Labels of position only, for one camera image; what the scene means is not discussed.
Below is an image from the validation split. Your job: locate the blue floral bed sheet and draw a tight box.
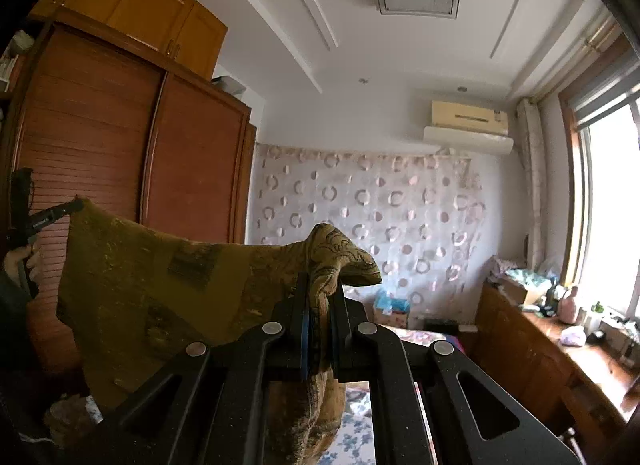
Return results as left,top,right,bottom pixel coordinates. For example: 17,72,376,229
327,410,376,465

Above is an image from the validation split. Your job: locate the long wooden sideboard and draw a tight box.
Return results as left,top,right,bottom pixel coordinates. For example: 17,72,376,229
472,280,640,451

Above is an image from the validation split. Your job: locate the wall air conditioner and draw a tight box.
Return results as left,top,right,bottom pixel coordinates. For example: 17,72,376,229
422,99,515,155

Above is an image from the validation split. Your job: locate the cardboard box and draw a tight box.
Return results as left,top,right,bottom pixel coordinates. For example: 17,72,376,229
500,272,548,306

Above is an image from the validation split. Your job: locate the wooden louvered wardrobe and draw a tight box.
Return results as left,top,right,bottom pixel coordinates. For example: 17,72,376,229
0,8,258,381

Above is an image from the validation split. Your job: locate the person's left hand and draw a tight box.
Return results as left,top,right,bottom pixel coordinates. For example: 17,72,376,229
5,240,43,291

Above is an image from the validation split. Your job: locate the circle patterned sheer curtain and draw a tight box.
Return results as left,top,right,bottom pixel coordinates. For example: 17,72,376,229
247,142,488,331

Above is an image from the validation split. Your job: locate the pale gathered window curtain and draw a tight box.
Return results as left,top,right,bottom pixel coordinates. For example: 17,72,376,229
515,98,551,271

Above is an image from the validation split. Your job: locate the pink bottle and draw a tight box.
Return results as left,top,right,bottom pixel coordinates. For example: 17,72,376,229
557,286,581,324

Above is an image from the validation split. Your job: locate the wooden framed window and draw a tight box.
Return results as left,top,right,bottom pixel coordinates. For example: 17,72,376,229
557,45,640,321

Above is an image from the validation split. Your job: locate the carton with blue cloth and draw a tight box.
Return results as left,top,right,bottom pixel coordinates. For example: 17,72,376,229
372,290,412,328

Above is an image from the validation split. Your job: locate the wooden upper cabinet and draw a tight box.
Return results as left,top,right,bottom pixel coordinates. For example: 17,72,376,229
32,0,229,81

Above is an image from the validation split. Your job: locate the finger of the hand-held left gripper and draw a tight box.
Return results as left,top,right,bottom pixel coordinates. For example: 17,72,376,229
17,199,85,241

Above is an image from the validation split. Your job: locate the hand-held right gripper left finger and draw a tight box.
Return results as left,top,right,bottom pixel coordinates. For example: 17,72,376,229
65,272,312,465

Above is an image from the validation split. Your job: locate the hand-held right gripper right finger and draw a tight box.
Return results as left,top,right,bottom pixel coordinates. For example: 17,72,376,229
330,284,581,465

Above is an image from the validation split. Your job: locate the olive brown patterned shirt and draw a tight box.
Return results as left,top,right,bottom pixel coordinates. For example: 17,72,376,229
56,198,383,465

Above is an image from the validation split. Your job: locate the pile of pale clothes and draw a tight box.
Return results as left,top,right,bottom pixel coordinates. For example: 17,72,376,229
487,255,526,286

